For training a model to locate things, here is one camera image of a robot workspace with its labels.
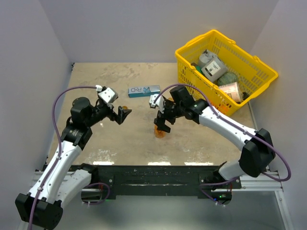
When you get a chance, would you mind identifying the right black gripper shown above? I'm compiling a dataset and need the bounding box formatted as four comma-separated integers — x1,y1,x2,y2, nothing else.
154,98,184,133

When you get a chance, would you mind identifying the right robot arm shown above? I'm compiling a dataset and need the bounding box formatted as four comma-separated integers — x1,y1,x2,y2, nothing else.
149,85,275,188

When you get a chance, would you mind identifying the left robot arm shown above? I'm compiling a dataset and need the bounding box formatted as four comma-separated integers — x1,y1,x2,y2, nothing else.
15,97,132,230

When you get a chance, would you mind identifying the teal toothpaste box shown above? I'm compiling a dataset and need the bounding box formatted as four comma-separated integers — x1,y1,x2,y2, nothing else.
128,85,161,98

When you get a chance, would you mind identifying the green item in basket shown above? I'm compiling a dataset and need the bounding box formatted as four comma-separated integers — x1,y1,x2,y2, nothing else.
195,65,203,74

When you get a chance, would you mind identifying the grey pouch with label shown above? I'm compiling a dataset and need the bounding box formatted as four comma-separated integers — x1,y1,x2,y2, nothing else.
198,49,228,82

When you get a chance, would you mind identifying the pink cup package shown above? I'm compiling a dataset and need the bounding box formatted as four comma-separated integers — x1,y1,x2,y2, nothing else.
218,82,243,103

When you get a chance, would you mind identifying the green round netted item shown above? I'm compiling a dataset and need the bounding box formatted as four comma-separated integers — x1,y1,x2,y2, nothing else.
216,71,238,86

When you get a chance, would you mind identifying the small black item in basket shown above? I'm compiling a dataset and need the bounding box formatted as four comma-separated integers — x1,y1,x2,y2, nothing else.
242,92,249,101

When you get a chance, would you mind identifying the yellow plastic basket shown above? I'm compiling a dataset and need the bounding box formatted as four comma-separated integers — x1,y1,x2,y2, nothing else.
175,30,278,116

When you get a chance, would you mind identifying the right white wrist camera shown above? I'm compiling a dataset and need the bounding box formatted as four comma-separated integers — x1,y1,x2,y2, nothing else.
149,94,161,108

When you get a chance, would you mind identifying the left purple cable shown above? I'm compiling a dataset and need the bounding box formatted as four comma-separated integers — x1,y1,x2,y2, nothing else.
26,85,101,230

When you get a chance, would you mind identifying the purple cable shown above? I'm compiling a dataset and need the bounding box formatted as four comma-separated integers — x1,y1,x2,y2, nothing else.
26,85,101,230
153,83,292,207

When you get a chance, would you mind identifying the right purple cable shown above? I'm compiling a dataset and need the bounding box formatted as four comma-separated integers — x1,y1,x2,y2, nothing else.
153,83,292,207

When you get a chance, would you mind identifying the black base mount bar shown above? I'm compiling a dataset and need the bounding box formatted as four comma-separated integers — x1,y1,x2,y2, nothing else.
64,162,242,201

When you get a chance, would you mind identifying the aluminium rail frame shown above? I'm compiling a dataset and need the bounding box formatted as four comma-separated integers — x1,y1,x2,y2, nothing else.
18,165,291,230

